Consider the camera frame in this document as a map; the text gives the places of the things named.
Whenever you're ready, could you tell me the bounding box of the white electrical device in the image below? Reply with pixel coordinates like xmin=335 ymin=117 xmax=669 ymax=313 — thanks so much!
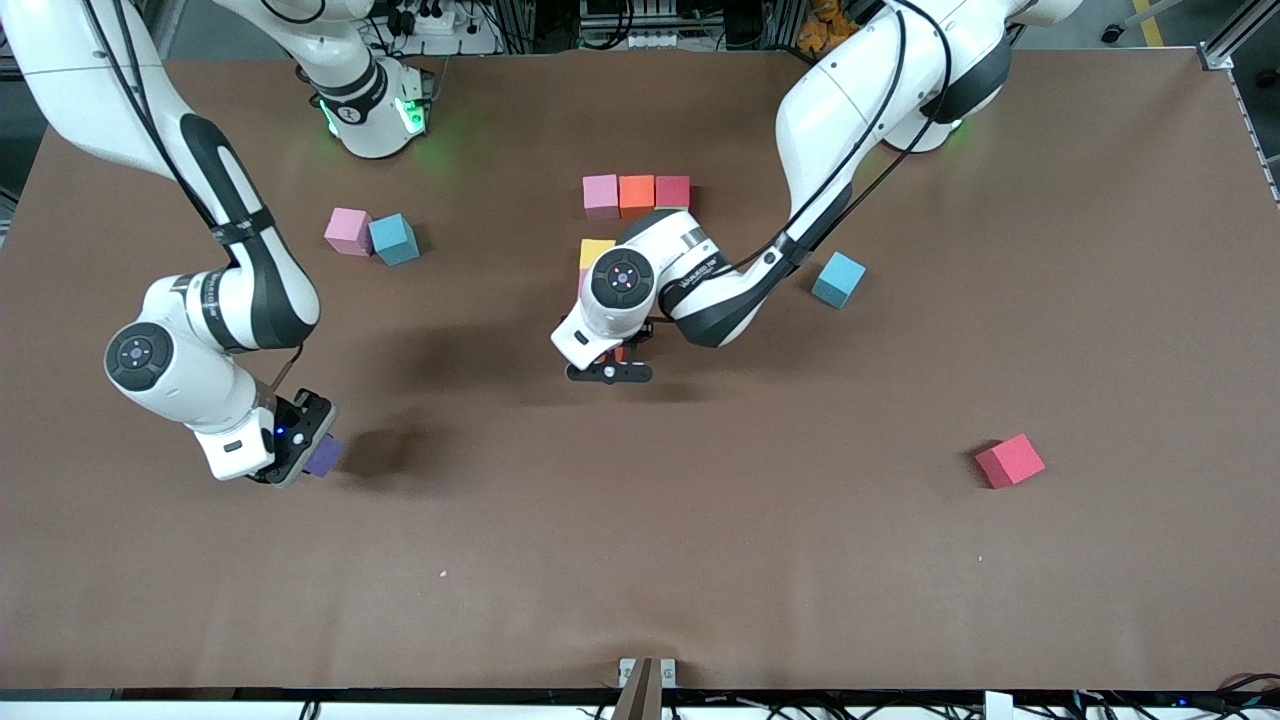
xmin=578 ymin=0 xmax=701 ymax=51

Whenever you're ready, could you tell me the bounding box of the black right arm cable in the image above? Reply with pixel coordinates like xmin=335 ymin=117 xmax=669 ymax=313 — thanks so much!
xmin=85 ymin=0 xmax=306 ymax=393

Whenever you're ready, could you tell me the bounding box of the aluminium frame profile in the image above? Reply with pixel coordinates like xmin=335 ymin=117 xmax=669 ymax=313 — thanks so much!
xmin=1198 ymin=0 xmax=1280 ymax=73

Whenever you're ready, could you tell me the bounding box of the brown post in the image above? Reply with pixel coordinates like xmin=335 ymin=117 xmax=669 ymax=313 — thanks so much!
xmin=612 ymin=657 xmax=663 ymax=720

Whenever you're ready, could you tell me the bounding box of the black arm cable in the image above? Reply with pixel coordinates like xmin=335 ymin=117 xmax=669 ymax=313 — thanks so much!
xmin=85 ymin=0 xmax=306 ymax=393
xmin=735 ymin=0 xmax=956 ymax=276

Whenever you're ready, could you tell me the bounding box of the white power strip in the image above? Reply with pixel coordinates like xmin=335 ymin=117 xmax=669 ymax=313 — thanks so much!
xmin=375 ymin=0 xmax=501 ymax=56

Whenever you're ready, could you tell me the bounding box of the orange snack bag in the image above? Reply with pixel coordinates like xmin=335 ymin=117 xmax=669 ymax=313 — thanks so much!
xmin=797 ymin=0 xmax=861 ymax=53

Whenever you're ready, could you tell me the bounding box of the brown paper table cover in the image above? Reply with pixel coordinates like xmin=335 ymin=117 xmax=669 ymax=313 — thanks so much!
xmin=0 ymin=48 xmax=1280 ymax=691

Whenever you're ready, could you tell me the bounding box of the small metal bracket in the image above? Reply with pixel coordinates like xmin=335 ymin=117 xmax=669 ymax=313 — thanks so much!
xmin=618 ymin=657 xmax=677 ymax=689

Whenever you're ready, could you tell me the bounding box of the blue foam cube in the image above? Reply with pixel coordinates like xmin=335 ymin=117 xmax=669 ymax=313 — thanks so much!
xmin=368 ymin=212 xmax=422 ymax=267
xmin=810 ymin=250 xmax=868 ymax=310

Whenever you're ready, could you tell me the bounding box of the aluminium table side rail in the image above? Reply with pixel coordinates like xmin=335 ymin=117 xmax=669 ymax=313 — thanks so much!
xmin=1228 ymin=70 xmax=1280 ymax=209

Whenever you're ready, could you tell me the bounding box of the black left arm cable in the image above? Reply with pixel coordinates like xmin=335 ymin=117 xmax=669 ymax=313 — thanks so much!
xmin=735 ymin=0 xmax=956 ymax=276

